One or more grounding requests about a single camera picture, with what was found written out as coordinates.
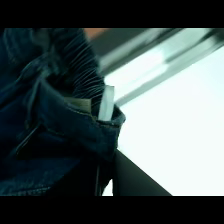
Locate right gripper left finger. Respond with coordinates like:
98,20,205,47
53,162,101,197

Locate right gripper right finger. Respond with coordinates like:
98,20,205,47
112,149,173,197

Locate blue jeans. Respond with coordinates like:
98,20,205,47
0,28,127,197

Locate dark striped garment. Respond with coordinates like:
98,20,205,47
39,28,116,122

